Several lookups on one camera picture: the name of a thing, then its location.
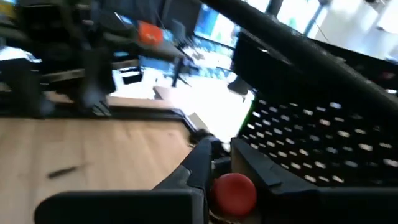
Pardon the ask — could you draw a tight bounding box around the black spirit level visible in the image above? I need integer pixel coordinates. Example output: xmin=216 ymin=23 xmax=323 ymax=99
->
xmin=200 ymin=0 xmax=398 ymax=116

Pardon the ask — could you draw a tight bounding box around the black aluminium table frame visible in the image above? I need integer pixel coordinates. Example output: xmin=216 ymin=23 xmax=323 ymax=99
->
xmin=0 ymin=104 xmax=201 ymax=133

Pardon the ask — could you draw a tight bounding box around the red capped screwdriver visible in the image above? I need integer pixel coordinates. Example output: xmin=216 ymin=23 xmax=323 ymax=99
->
xmin=210 ymin=157 xmax=258 ymax=218

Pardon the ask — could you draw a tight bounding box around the orange plastic case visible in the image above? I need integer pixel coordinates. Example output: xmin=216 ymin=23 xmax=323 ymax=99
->
xmin=136 ymin=20 xmax=164 ymax=46

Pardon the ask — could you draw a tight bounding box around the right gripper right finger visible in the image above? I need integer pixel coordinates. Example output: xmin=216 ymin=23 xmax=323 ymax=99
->
xmin=231 ymin=136 xmax=398 ymax=224

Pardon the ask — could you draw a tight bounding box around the small black screwdriver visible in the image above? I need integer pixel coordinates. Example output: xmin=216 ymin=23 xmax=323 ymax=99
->
xmin=47 ymin=164 xmax=91 ymax=180

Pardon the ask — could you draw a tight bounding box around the small black pegboard bin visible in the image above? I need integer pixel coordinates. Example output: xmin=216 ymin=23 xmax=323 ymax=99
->
xmin=232 ymin=29 xmax=312 ymax=101

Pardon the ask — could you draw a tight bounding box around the black perforated pegboard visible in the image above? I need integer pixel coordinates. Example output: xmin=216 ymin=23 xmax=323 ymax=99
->
xmin=231 ymin=29 xmax=398 ymax=188

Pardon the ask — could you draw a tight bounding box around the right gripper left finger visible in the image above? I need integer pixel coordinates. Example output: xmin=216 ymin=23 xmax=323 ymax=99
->
xmin=34 ymin=136 xmax=215 ymax=224

